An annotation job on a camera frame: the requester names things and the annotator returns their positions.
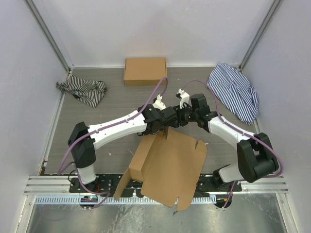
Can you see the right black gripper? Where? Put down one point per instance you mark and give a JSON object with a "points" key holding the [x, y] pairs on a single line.
{"points": [[181, 121]]}

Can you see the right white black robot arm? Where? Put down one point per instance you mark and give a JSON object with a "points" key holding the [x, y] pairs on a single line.
{"points": [[255, 158]]}

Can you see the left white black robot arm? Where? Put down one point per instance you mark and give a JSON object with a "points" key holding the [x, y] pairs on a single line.
{"points": [[84, 140]]}

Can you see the folded brown cardboard box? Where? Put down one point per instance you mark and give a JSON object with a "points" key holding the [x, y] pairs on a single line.
{"points": [[144, 71]]}

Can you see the blue white striped cloth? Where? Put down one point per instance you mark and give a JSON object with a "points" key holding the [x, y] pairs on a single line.
{"points": [[235, 92]]}

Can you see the black white striped cloth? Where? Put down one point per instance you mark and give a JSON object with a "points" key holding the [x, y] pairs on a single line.
{"points": [[88, 92]]}

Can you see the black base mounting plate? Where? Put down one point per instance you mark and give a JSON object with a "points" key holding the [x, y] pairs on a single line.
{"points": [[109, 182]]}

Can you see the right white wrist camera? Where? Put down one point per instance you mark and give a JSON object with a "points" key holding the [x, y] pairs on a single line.
{"points": [[183, 97]]}

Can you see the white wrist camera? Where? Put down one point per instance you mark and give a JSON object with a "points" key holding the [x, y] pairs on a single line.
{"points": [[183, 97], [158, 104]]}

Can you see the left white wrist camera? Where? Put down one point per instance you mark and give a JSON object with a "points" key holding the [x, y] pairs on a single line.
{"points": [[158, 104]]}

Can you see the right aluminium corner post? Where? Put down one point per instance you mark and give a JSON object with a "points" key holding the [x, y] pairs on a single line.
{"points": [[275, 5]]}

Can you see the aluminium corner post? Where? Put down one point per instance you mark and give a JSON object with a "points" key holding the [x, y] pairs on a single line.
{"points": [[47, 33], [275, 5]]}

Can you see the aluminium rail front bar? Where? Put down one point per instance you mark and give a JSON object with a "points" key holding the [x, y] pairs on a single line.
{"points": [[59, 185]]}

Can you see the grey slotted cable duct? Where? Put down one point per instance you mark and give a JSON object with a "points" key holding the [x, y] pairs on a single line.
{"points": [[78, 199]]}

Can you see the left aluminium corner post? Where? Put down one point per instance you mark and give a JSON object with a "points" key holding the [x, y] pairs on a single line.
{"points": [[47, 33]]}

